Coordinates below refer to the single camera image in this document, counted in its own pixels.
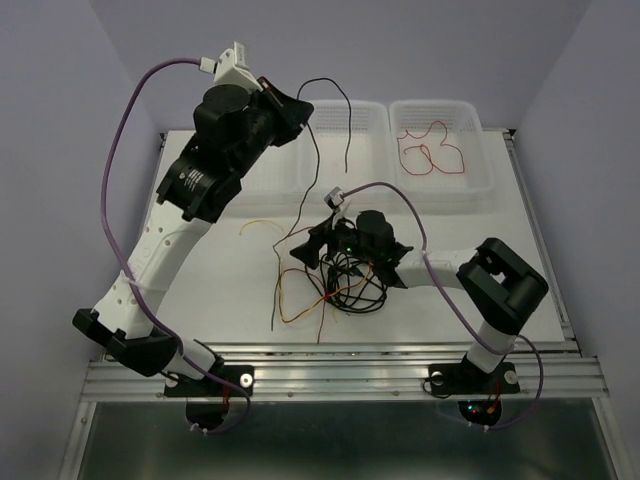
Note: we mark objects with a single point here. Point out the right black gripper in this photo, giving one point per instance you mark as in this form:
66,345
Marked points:
324,232

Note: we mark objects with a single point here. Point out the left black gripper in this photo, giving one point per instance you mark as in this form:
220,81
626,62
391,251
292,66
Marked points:
291,112

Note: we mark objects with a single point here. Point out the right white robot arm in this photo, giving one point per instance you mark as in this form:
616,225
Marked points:
502,286

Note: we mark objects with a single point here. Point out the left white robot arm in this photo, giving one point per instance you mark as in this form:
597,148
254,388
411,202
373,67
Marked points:
190,198

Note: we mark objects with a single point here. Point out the left white plastic basket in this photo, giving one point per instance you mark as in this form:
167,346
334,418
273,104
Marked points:
274,178

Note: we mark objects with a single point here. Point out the white plastic basket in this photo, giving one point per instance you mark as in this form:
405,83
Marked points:
440,155
274,178
345,145

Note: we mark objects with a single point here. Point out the middle white plastic basket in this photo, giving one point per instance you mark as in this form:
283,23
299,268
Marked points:
345,145

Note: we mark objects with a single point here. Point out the right white plastic basket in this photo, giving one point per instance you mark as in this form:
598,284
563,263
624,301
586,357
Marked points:
440,155

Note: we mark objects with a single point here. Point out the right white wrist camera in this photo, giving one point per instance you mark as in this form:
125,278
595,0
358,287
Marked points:
337,202

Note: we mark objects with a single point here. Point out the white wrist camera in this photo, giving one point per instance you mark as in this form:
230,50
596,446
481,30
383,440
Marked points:
337,202
232,68

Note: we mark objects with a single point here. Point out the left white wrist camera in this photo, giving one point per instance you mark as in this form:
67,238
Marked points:
232,68

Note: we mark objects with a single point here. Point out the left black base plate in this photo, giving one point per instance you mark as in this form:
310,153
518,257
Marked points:
181,386

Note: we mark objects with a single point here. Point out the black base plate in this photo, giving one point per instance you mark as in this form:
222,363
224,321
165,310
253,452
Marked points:
181,386
447,379

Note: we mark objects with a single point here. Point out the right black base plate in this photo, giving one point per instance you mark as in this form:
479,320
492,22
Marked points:
447,379

